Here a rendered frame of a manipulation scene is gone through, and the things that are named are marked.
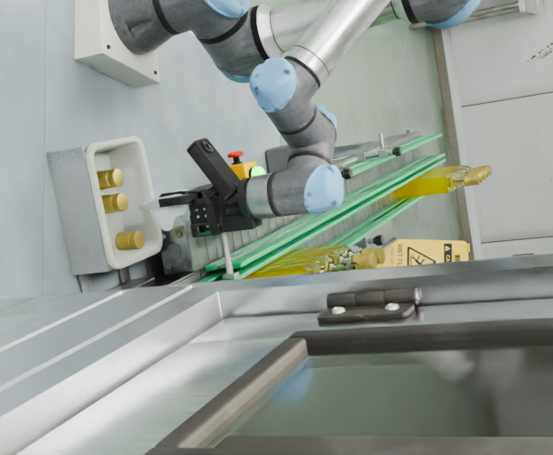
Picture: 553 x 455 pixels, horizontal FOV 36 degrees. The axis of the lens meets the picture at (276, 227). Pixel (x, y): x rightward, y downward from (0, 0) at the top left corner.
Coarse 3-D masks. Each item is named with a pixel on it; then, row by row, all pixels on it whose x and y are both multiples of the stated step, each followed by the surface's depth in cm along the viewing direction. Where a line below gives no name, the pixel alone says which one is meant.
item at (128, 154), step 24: (96, 144) 147; (120, 144) 153; (96, 168) 158; (120, 168) 161; (144, 168) 160; (96, 192) 146; (120, 192) 162; (144, 192) 161; (120, 216) 163; (144, 216) 162; (144, 240) 163; (120, 264) 149
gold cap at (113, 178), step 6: (102, 174) 156; (108, 174) 155; (114, 174) 155; (120, 174) 157; (102, 180) 156; (108, 180) 155; (114, 180) 155; (120, 180) 157; (102, 186) 156; (108, 186) 156; (114, 186) 156; (120, 186) 157
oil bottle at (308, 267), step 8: (296, 264) 171; (304, 264) 169; (312, 264) 168; (256, 272) 170; (264, 272) 169; (272, 272) 168; (280, 272) 167; (288, 272) 166; (296, 272) 166; (304, 272) 165; (312, 272) 165; (320, 272) 166
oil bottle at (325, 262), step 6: (294, 258) 177; (300, 258) 176; (306, 258) 174; (312, 258) 173; (318, 258) 172; (324, 258) 172; (330, 258) 173; (270, 264) 176; (276, 264) 174; (282, 264) 174; (288, 264) 173; (294, 264) 172; (318, 264) 170; (324, 264) 170; (330, 264) 171; (324, 270) 170
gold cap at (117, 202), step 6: (102, 198) 157; (108, 198) 156; (114, 198) 156; (120, 198) 156; (126, 198) 158; (108, 204) 156; (114, 204) 155; (120, 204) 156; (126, 204) 158; (108, 210) 157; (114, 210) 156; (120, 210) 156
